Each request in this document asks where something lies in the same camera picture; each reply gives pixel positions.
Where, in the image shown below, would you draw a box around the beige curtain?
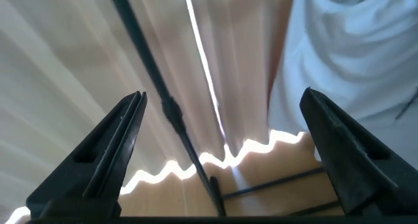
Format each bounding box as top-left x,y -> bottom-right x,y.
0,0 -> 297,217

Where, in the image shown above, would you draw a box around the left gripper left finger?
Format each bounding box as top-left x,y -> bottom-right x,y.
25,91 -> 148,218

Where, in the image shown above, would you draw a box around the pale grey shorts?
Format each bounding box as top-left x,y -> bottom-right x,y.
266,0 -> 418,171

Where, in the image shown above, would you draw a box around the black clothes rack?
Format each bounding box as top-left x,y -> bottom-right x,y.
106,0 -> 342,217

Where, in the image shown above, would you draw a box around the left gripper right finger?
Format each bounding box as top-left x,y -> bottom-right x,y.
299,88 -> 418,217

